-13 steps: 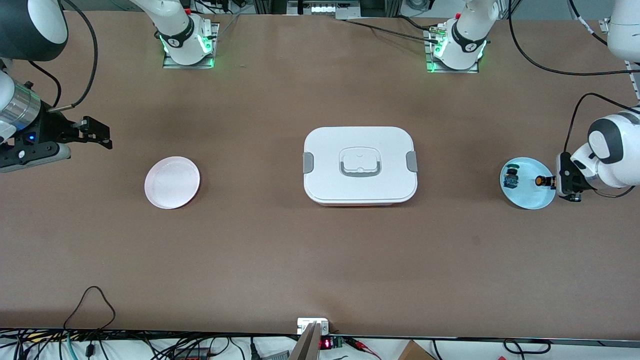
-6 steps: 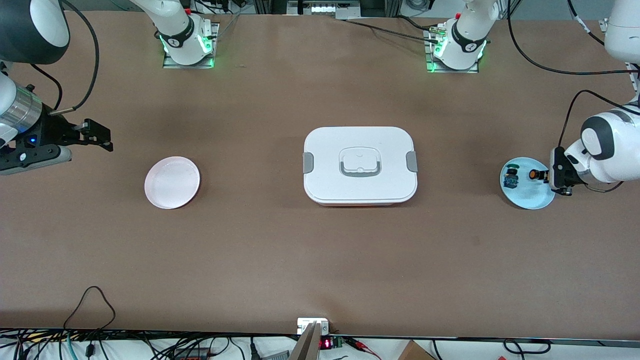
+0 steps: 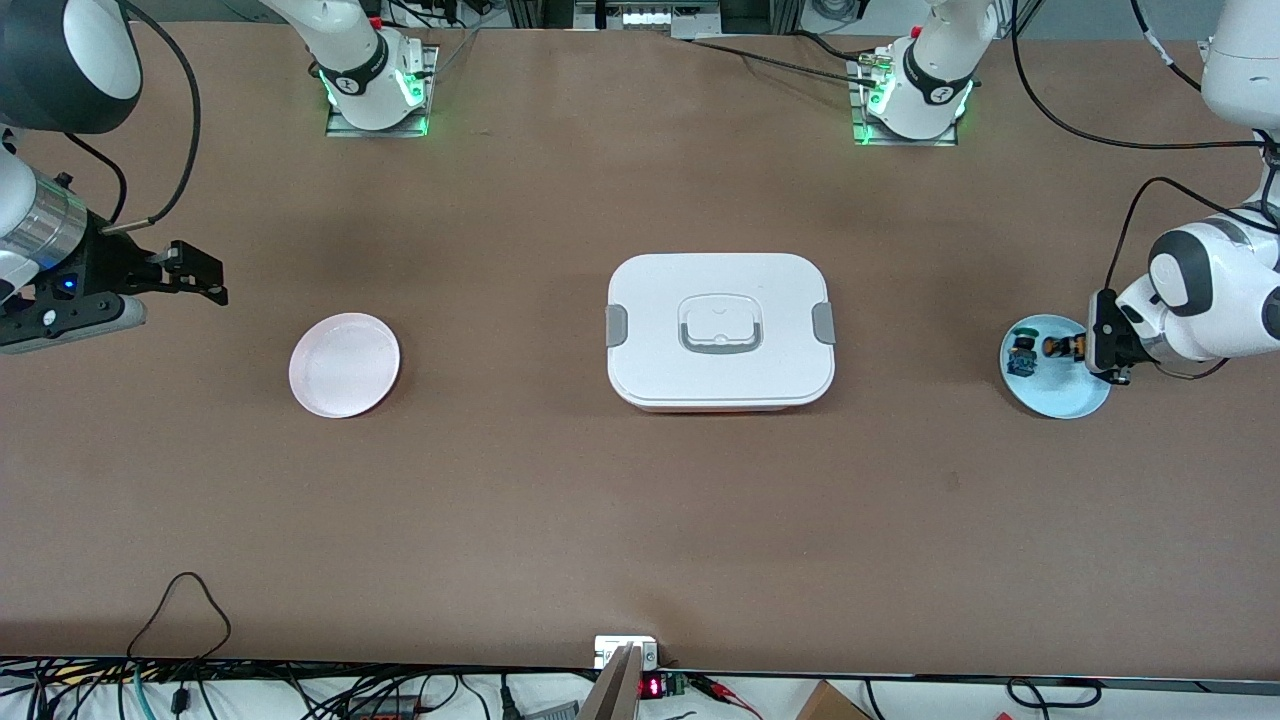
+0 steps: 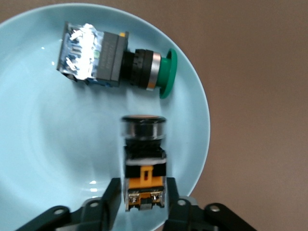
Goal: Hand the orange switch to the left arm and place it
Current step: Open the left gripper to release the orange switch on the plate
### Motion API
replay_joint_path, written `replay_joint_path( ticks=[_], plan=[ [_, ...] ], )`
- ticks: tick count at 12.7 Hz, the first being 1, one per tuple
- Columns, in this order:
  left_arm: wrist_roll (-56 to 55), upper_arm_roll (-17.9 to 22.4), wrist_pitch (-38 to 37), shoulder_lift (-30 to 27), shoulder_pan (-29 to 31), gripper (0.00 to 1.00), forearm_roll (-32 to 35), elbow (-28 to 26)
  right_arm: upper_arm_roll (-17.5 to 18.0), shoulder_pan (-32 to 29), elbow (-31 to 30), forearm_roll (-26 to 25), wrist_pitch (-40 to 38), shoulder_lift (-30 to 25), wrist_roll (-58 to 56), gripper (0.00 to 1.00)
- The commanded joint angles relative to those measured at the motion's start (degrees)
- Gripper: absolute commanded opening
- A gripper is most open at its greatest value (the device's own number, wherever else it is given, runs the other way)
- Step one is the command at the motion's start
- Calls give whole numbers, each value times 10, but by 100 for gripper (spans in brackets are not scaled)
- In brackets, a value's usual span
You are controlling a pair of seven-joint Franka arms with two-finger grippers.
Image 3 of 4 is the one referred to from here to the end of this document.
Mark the red clip lead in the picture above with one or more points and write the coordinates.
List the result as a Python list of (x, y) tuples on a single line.
[(725, 692)]

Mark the brown cardboard box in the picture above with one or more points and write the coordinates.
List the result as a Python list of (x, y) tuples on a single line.
[(830, 705)]

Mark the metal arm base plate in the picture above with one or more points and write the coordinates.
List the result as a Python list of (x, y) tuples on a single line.
[(905, 142), (345, 128)]

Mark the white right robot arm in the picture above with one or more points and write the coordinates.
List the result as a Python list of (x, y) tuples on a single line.
[(360, 70)]

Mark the metal electronics unit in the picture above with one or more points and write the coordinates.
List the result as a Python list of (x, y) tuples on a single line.
[(650, 18)]

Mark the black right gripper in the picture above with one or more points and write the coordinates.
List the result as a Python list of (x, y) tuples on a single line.
[(100, 268)]

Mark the red digit display module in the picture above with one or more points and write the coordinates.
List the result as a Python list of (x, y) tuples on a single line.
[(655, 686)]

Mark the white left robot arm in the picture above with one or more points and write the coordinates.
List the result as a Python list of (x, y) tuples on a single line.
[(1220, 300)]

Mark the light blue round plate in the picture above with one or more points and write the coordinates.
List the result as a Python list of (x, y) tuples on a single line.
[(1060, 395)]

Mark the blue push-button switch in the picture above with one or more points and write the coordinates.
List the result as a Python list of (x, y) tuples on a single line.
[(1022, 355)]

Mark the pink round plate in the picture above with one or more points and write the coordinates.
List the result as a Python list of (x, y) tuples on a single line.
[(345, 365)]

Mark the grey aluminium bar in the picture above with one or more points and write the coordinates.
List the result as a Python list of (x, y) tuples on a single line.
[(612, 690)]

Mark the white lunch box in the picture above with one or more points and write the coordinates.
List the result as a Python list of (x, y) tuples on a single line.
[(650, 300)]

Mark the orange push-button switch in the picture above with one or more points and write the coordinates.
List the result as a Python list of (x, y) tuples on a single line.
[(1060, 348)]

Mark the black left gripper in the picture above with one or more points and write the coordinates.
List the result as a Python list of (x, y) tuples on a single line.
[(1107, 336)]

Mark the small white socket block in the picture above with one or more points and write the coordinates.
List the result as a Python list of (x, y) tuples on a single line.
[(615, 645)]

